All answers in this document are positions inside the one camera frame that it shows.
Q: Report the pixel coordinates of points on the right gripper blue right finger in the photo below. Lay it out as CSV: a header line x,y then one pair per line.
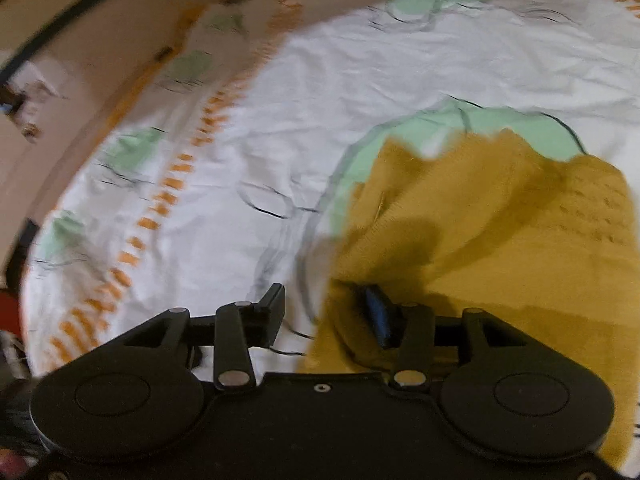
x,y
406,329

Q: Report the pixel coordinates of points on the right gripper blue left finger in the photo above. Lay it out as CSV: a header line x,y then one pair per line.
x,y
241,326

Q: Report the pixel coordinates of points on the mustard yellow knit garment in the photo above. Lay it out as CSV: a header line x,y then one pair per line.
x,y
549,247

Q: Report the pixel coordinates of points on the white patterned bed sheet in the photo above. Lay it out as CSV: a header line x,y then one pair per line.
x,y
233,169

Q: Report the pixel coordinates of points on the white wooden bed frame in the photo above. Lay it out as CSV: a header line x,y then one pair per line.
x,y
74,80

